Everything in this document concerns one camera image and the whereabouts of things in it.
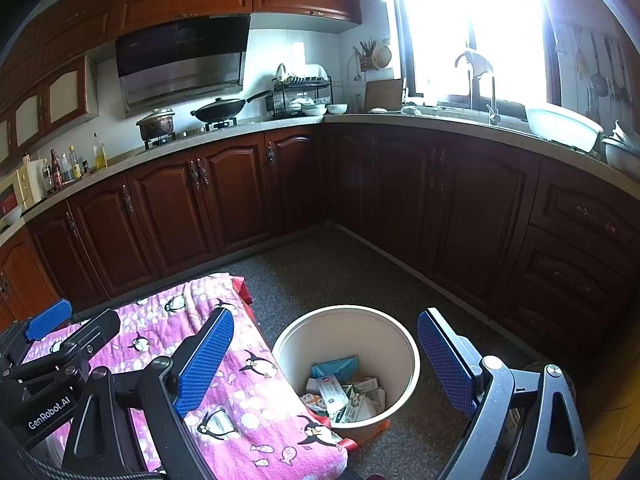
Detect wall utensil holder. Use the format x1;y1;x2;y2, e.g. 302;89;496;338
352;37;393;72

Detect cream round bucket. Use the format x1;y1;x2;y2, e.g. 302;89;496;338
271;305;421;443

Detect black wok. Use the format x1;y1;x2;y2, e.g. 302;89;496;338
191;90;273;124

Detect bright window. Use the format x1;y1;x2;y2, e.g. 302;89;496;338
395;0;561;106

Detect stack of white bowls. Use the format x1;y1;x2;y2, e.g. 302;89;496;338
602;120;640;173

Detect white and blue box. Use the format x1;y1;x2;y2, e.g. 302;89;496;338
314;375;351;411

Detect red plastic table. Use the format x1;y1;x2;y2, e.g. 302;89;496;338
231;275;255;307

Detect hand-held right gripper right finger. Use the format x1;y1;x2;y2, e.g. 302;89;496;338
417;307;591;480

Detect wooden cutting board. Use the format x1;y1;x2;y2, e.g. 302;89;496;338
362;78;405;113

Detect grey stone countertop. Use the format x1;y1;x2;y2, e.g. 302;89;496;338
0;110;640;246

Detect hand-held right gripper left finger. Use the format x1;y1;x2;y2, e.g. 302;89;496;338
60;306;235;480

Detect cream microwave with red door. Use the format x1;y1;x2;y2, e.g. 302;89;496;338
0;167;31;228

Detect pink penguin print blanket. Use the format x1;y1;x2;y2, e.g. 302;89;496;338
22;272;358;480

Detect white plastic basin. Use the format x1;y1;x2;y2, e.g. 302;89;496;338
525;106;603;153

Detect hanging kitchen utensils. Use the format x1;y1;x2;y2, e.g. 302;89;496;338
575;25;633;106

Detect black dish rack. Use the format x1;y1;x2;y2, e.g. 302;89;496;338
272;62;333;117

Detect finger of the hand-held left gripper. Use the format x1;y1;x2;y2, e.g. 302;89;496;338
0;299;73;361
22;308;122;376

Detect dark sauce bottle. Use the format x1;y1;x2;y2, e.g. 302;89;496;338
49;149;64;190

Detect gas stove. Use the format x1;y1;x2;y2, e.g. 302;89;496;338
144;117;238;150

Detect light blue packet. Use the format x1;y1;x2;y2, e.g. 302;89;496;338
312;356;361;381

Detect wooden lower cabinets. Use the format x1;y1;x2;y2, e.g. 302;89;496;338
0;122;640;361

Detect steel sink faucet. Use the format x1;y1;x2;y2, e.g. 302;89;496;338
455;50;501;126

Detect black range hood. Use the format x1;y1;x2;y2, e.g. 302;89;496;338
115;16;251;107

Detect brown cooking pot with lid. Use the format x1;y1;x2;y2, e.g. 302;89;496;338
136;108;177;142

